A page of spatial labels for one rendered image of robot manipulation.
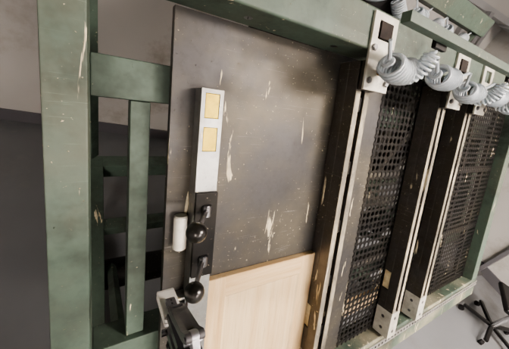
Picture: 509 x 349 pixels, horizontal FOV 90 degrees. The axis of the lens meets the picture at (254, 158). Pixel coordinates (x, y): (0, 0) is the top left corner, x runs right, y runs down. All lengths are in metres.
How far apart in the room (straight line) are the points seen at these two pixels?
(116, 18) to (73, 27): 2.22
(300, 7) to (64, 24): 0.41
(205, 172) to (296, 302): 0.57
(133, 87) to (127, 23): 2.15
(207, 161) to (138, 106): 0.19
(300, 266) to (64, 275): 0.61
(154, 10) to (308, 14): 2.16
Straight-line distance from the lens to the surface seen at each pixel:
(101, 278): 1.28
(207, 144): 0.55
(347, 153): 0.77
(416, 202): 1.20
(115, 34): 2.77
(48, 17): 0.51
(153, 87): 0.59
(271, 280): 0.83
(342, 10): 0.69
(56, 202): 0.53
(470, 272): 2.27
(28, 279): 2.24
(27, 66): 3.08
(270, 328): 0.95
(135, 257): 0.70
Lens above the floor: 1.94
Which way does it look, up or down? 35 degrees down
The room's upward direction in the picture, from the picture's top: 25 degrees clockwise
